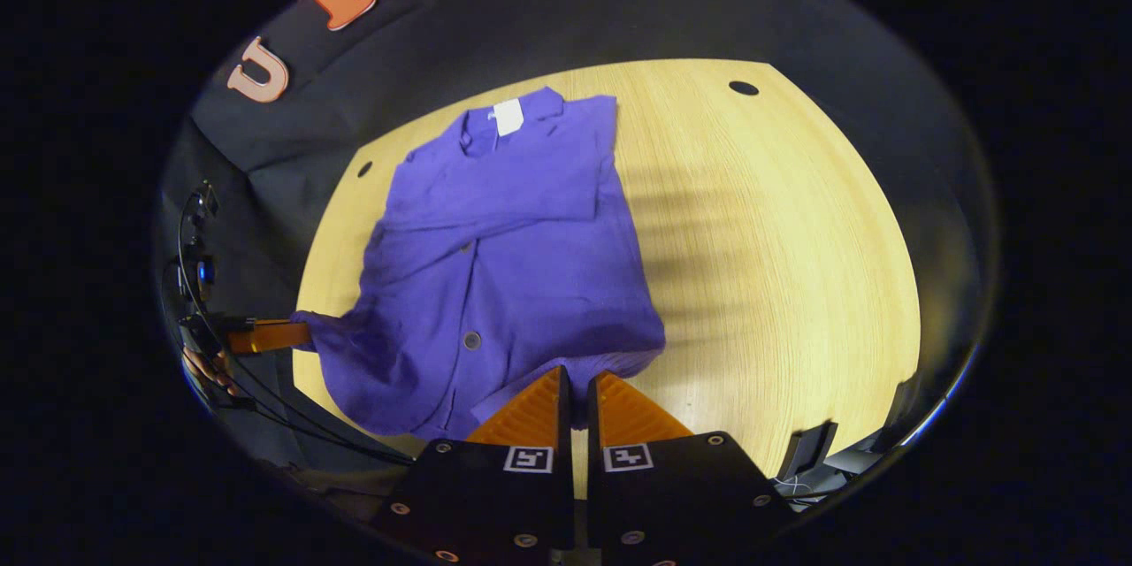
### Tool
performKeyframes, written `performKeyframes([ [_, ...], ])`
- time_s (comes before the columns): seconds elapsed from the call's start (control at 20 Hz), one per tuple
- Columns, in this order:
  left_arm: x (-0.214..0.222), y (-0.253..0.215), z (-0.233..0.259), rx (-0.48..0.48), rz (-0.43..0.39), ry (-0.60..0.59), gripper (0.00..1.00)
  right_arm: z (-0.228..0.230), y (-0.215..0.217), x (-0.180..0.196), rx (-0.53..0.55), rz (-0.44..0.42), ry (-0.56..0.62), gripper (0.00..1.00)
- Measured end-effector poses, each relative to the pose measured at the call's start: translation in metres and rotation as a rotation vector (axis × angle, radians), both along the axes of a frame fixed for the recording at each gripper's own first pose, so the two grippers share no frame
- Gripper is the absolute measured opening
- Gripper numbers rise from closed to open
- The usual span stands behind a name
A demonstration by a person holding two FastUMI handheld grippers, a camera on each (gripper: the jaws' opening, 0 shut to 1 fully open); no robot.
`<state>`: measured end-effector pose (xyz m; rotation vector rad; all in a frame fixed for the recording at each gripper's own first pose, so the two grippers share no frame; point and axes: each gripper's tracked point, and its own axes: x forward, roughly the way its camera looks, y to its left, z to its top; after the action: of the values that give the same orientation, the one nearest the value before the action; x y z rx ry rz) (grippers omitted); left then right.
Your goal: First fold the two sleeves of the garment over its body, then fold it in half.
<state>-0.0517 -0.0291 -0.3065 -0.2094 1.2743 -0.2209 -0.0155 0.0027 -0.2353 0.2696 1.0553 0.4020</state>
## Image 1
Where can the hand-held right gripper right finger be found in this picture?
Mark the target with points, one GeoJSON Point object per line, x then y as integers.
{"type": "Point", "coordinates": [594, 433]}

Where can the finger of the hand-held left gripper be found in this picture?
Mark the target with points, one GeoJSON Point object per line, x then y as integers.
{"type": "Point", "coordinates": [270, 336]}

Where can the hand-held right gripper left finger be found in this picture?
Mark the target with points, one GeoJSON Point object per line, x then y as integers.
{"type": "Point", "coordinates": [565, 433]}

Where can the purple button shirt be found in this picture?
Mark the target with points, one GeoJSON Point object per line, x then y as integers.
{"type": "Point", "coordinates": [513, 265]}

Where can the black backdrop cloth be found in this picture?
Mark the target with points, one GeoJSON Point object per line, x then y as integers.
{"type": "Point", "coordinates": [575, 9]}

